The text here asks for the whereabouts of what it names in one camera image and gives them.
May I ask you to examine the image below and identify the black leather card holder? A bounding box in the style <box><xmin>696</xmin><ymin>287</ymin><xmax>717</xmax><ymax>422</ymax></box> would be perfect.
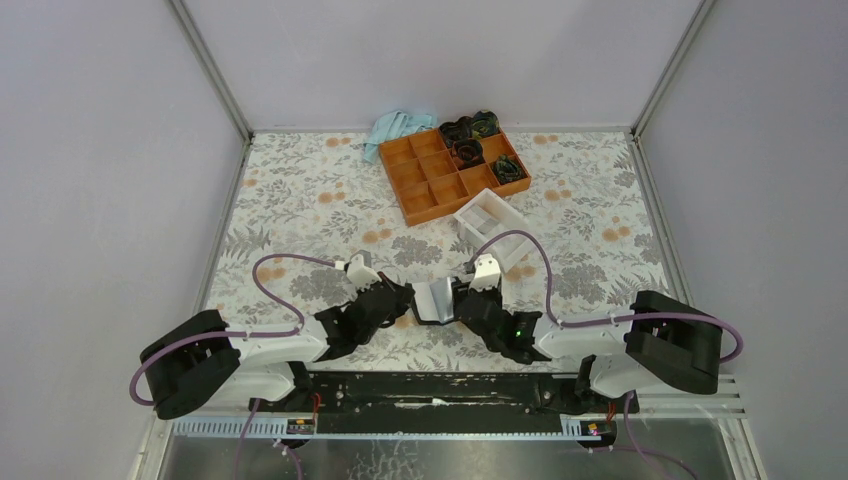
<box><xmin>411</xmin><ymin>277</ymin><xmax>459</xmax><ymax>326</ymax></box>

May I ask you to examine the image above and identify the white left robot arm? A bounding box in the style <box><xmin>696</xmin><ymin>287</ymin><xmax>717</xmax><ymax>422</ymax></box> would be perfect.
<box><xmin>131</xmin><ymin>276</ymin><xmax>415</xmax><ymax>420</ymax></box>

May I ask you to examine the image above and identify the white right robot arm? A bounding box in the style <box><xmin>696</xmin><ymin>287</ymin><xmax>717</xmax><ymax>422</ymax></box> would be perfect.
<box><xmin>453</xmin><ymin>288</ymin><xmax>725</xmax><ymax>412</ymax></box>

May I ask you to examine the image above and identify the orange compartment tray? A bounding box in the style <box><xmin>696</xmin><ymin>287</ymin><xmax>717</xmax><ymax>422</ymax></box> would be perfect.
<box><xmin>378</xmin><ymin>129</ymin><xmax>532</xmax><ymax>226</ymax></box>

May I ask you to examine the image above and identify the floral patterned table mat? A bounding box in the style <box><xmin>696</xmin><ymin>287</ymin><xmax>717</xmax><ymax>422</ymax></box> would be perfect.
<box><xmin>206</xmin><ymin>132</ymin><xmax>672</xmax><ymax>329</ymax></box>

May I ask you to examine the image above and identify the dark rolled sock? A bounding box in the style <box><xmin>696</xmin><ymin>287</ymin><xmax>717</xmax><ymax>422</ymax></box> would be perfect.
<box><xmin>491</xmin><ymin>154</ymin><xmax>527</xmax><ymax>185</ymax></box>
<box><xmin>470</xmin><ymin>110</ymin><xmax>501</xmax><ymax>139</ymax></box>
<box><xmin>451</xmin><ymin>138</ymin><xmax>485</xmax><ymax>170</ymax></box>
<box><xmin>438</xmin><ymin>116</ymin><xmax>473</xmax><ymax>149</ymax></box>

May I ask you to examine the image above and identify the light blue cloth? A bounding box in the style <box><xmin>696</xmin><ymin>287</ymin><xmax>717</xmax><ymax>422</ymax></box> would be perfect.
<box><xmin>363</xmin><ymin>110</ymin><xmax>437</xmax><ymax>164</ymax></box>

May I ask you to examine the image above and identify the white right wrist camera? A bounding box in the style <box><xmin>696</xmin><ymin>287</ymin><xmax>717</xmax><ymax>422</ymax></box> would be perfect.
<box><xmin>469</xmin><ymin>254</ymin><xmax>501</xmax><ymax>292</ymax></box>

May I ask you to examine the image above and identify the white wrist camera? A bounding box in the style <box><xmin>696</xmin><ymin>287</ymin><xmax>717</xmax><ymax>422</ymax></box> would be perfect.
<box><xmin>344</xmin><ymin>250</ymin><xmax>382</xmax><ymax>291</ymax></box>
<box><xmin>469</xmin><ymin>254</ymin><xmax>501</xmax><ymax>292</ymax></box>

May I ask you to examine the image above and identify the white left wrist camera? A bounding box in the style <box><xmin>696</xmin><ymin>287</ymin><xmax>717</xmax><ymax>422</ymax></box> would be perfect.
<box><xmin>344</xmin><ymin>250</ymin><xmax>382</xmax><ymax>291</ymax></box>

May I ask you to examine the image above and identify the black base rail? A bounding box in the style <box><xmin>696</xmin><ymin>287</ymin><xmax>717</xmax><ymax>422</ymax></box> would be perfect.
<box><xmin>258</xmin><ymin>372</ymin><xmax>639</xmax><ymax>435</ymax></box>

